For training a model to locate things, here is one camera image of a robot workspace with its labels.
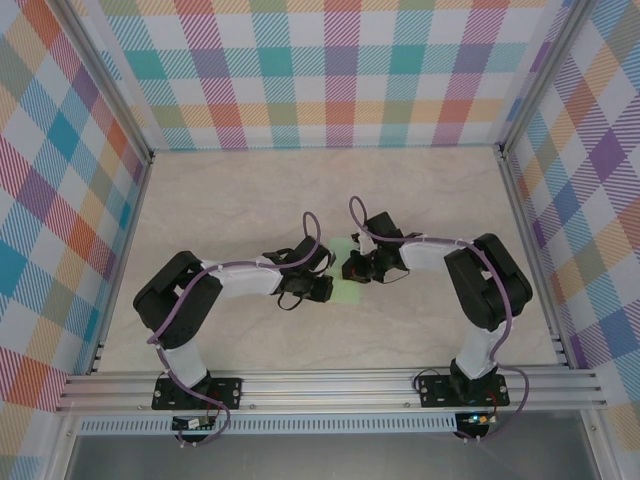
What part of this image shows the thin black wire loop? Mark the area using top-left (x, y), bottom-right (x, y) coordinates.
top-left (413, 363), bottom-right (454, 391)

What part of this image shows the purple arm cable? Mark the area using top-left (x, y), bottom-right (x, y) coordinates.
top-left (348, 195), bottom-right (533, 444)
top-left (147, 212), bottom-right (324, 448)

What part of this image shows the aluminium frame post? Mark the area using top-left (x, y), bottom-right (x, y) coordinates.
top-left (49, 0), bottom-right (156, 164)
top-left (497, 0), bottom-right (594, 156)

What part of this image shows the grey metal panel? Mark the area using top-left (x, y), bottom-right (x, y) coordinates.
top-left (64, 432), bottom-right (601, 480)

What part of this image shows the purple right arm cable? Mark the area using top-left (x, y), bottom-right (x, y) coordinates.
top-left (348, 195), bottom-right (533, 444)

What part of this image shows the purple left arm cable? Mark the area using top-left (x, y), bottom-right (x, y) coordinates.
top-left (147, 212), bottom-right (324, 448)

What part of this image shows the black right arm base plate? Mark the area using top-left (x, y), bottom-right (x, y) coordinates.
top-left (417, 375), bottom-right (510, 409)

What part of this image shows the slotted grey cable duct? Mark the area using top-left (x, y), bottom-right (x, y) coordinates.
top-left (78, 413), bottom-right (459, 435)

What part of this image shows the light green paper sheet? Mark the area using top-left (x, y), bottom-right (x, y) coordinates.
top-left (327, 236), bottom-right (362, 305)

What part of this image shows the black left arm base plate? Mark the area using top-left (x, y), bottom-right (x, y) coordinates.
top-left (152, 377), bottom-right (244, 411)

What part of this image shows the small black circuit board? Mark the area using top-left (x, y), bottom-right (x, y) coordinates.
top-left (171, 415), bottom-right (217, 431)

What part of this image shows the aluminium table edge rail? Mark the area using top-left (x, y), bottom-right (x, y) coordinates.
top-left (87, 152), bottom-right (155, 376)
top-left (497, 147), bottom-right (572, 370)

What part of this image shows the aluminium mounting rail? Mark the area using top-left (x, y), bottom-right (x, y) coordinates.
top-left (53, 367), bottom-right (609, 414)

